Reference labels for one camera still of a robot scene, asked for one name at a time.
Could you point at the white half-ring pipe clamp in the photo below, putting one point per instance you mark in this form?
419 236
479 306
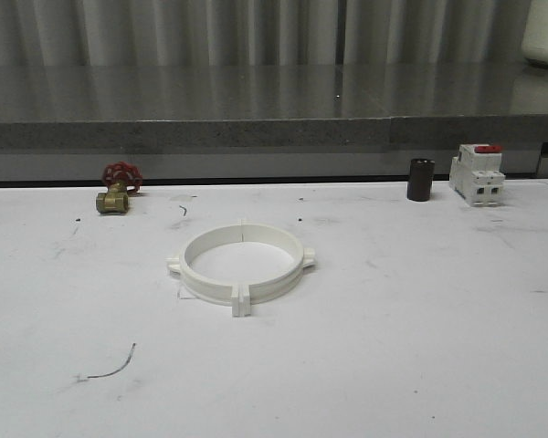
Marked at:
230 293

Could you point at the dark brown cylindrical coupling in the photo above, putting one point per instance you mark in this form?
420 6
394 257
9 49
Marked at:
421 173

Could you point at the brass valve red handwheel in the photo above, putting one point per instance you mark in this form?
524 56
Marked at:
121 180

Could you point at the grey stone counter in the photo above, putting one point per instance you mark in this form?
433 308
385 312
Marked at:
354 122

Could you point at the white container on counter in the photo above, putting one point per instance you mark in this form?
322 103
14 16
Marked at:
535 37

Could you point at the white circuit breaker red switch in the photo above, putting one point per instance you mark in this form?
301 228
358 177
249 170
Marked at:
475 174

